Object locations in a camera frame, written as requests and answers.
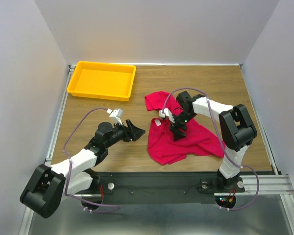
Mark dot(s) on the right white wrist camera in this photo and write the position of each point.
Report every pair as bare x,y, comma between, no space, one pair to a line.
166,113

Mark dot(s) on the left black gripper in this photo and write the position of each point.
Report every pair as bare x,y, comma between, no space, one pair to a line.
131,133

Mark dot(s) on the yellow plastic tray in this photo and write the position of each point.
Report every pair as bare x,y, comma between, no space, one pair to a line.
102,81

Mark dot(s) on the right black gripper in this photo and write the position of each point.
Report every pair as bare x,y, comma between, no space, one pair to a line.
177,133

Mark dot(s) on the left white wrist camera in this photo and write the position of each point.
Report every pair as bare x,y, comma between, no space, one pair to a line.
115,115

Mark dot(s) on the aluminium frame rail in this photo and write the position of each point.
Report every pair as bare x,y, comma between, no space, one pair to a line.
28,214

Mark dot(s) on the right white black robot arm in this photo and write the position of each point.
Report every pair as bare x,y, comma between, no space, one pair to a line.
235,134

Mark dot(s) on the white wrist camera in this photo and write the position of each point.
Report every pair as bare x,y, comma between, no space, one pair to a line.
166,113
115,115

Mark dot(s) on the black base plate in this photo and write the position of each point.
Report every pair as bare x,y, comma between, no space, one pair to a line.
121,188

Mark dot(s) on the red t shirt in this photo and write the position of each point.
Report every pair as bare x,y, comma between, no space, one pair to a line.
163,149

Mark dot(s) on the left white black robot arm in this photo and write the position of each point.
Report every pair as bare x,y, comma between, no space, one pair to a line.
49,185

